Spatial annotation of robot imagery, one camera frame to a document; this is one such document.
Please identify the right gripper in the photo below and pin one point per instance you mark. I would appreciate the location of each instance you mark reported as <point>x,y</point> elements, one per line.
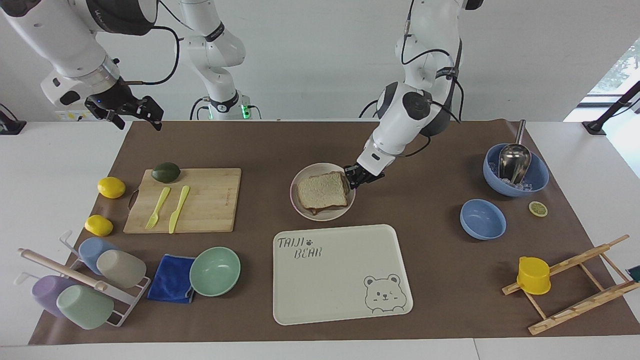
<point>111,97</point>

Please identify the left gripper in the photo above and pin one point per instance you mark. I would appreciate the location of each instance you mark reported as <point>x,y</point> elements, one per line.
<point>369,174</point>

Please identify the white bread slice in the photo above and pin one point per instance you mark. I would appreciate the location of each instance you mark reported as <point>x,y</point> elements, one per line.
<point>322,190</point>

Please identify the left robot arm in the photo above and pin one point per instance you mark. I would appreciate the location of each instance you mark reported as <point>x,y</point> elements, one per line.
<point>405,115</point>

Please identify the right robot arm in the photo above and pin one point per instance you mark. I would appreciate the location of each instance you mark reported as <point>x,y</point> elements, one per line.
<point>60,40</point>

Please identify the brown-crusted sandwich base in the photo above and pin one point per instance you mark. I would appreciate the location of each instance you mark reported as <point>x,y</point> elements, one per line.
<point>320,210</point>

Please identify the round white plate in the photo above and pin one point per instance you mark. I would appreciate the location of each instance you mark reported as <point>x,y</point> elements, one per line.
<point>325,215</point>

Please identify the dark green avocado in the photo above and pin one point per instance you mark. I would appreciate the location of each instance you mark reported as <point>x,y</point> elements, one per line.
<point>166,172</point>

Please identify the yellow lemon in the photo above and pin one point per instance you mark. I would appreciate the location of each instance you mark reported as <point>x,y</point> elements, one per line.
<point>98,225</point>
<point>111,187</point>

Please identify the yellow-green plastic fork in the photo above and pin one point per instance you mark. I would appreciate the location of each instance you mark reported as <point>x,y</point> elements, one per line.
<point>158,207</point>

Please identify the cream tray with bear print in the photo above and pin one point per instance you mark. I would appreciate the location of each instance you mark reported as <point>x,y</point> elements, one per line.
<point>340,275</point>

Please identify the yellow-green plastic knife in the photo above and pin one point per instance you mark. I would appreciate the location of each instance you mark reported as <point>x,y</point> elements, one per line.
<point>177,210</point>

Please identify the wooden cutting board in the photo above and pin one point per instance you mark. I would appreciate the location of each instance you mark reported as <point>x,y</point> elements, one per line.
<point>210,200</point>

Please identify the black stand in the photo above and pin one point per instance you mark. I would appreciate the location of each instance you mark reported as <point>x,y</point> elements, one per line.
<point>612,107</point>
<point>10,124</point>

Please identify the small blue bowl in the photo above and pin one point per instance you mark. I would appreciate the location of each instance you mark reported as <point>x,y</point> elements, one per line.
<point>482,219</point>

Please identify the blue cup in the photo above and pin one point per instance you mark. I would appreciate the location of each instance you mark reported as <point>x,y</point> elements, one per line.
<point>90,250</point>

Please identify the beige cup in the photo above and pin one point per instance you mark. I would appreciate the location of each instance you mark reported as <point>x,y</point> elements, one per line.
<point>121,268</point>

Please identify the metal scoop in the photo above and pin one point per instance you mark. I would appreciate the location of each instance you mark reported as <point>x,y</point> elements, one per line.
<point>514,160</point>

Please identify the green bowl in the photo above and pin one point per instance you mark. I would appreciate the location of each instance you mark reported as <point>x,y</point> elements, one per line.
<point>215,271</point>

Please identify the blue cloth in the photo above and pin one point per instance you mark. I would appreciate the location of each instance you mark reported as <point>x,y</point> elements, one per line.
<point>170,277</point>

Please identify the large blue bowl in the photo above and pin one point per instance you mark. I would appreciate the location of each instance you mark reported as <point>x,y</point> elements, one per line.
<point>537,175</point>

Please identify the lemon slice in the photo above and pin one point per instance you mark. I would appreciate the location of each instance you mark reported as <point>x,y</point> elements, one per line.
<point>538,208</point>

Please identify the purple cup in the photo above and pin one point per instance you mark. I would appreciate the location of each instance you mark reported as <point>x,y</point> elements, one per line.
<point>47,292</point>

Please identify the green cup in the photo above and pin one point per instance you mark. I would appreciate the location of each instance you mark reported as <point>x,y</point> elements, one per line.
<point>85,306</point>

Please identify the yellow cup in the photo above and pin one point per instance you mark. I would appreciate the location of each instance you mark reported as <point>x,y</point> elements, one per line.
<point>533,275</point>

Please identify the wooden rack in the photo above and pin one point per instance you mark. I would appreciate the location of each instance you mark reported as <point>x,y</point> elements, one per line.
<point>580,295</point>

